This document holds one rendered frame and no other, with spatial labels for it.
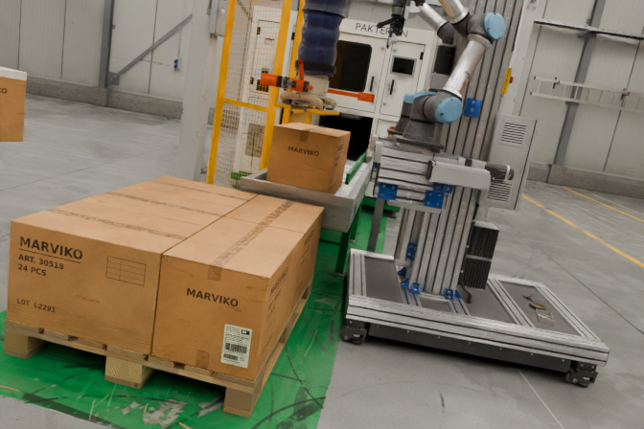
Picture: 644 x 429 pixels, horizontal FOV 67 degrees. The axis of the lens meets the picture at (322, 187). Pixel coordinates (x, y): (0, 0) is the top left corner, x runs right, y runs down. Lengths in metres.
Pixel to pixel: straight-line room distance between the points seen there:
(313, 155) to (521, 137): 1.16
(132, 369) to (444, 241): 1.60
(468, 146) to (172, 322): 1.63
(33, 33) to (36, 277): 12.25
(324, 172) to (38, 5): 11.81
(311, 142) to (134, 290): 1.45
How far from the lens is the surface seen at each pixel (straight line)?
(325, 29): 2.70
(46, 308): 2.14
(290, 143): 2.94
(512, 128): 2.59
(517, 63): 5.76
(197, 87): 3.82
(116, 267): 1.92
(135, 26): 12.93
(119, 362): 2.06
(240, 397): 1.93
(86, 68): 13.42
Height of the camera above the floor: 1.18
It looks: 11 degrees down
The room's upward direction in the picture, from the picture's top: 10 degrees clockwise
